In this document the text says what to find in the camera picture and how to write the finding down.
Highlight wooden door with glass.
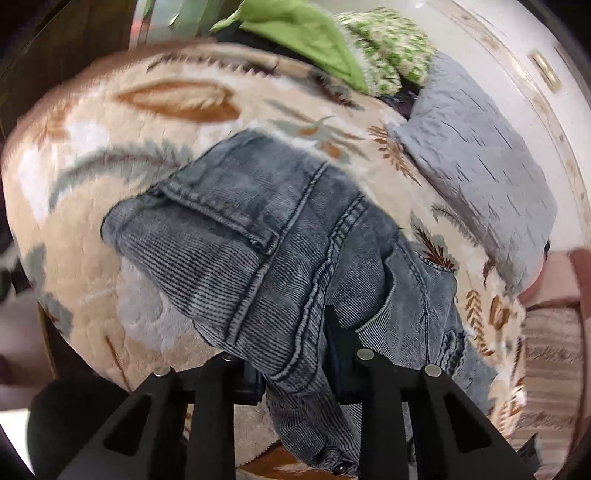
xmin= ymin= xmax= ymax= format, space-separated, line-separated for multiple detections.
xmin=0 ymin=0 xmax=153 ymax=139

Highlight striped floral cushion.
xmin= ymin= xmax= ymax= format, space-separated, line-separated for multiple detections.
xmin=507 ymin=305 xmax=588 ymax=478

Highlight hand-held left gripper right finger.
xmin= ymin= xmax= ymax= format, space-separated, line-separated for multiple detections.
xmin=323 ymin=305 xmax=532 ymax=480

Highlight green patterned quilt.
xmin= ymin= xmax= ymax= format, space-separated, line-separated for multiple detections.
xmin=210 ymin=0 xmax=438 ymax=97

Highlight leaf-print beige blanket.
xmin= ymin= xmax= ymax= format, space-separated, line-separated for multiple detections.
xmin=0 ymin=39 xmax=528 ymax=480

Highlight grey quilted pillow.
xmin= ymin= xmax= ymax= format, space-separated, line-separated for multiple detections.
xmin=388 ymin=51 xmax=558 ymax=296

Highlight beige light switch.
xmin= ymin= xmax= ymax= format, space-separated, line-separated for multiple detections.
xmin=530 ymin=52 xmax=562 ymax=91

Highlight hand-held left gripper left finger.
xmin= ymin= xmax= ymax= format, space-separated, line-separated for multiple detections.
xmin=58 ymin=353 xmax=267 ymax=480

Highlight grey denim pants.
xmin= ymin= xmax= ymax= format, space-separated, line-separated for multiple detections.
xmin=100 ymin=129 xmax=500 ymax=478

